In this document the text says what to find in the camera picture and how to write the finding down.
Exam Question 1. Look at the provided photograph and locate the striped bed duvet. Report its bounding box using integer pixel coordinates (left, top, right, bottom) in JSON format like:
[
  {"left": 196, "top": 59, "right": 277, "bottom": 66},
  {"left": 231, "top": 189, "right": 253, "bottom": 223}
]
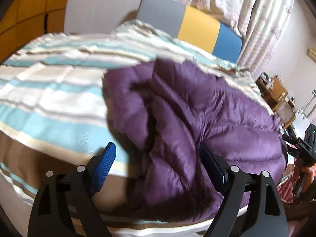
[{"left": 1, "top": 20, "right": 267, "bottom": 236}]

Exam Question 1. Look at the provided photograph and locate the wooden wardrobe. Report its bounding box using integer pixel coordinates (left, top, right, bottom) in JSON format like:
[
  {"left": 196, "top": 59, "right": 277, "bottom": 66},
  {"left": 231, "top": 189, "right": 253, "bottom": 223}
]
[{"left": 1, "top": 0, "right": 68, "bottom": 62}]

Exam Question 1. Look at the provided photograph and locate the white patterned curtain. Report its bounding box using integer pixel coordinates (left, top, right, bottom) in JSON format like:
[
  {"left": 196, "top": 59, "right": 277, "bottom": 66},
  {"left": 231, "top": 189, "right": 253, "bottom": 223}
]
[{"left": 174, "top": 0, "right": 295, "bottom": 79}]

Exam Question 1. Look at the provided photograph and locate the purple quilted down jacket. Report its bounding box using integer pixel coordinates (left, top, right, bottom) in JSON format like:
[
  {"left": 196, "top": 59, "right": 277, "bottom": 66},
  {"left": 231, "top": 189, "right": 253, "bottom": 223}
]
[{"left": 104, "top": 59, "right": 287, "bottom": 222}]

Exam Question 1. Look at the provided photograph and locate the grey yellow blue headboard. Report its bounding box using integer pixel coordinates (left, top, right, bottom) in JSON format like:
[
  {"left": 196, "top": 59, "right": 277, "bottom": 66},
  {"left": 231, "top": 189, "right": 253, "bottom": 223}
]
[{"left": 136, "top": 0, "right": 242, "bottom": 63}]

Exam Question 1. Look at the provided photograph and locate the pink cloth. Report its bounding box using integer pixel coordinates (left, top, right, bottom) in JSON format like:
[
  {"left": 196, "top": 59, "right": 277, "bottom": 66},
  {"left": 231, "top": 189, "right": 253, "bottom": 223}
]
[{"left": 277, "top": 145, "right": 316, "bottom": 237}]

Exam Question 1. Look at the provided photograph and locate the wall air conditioner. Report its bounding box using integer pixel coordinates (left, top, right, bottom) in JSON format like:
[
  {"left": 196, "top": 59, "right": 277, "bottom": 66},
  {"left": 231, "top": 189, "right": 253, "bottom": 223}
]
[{"left": 307, "top": 48, "right": 316, "bottom": 63}]

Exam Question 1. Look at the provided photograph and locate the wooden desk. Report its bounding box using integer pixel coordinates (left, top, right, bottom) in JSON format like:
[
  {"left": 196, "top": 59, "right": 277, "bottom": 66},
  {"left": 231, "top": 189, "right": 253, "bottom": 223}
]
[{"left": 256, "top": 77, "right": 288, "bottom": 112}]

